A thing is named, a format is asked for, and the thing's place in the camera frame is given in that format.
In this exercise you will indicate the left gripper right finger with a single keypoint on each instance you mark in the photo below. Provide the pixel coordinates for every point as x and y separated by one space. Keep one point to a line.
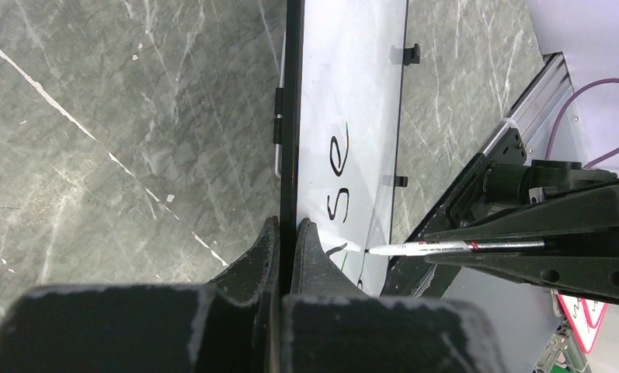
329 325

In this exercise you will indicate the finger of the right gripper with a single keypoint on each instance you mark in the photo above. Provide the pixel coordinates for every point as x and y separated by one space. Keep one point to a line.
590 211
587 270

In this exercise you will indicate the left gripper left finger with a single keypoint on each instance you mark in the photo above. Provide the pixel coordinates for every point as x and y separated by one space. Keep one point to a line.
224 325

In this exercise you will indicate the white whiteboard black frame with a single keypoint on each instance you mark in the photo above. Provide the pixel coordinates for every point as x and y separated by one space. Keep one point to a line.
336 131

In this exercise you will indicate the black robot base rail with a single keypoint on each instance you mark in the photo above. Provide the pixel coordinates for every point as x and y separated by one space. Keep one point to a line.
520 136

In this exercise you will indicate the red framed sign board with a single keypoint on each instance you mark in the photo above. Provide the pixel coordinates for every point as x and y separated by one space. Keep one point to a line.
585 317

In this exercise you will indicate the white whiteboard marker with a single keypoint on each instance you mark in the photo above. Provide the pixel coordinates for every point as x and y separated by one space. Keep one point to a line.
426 248

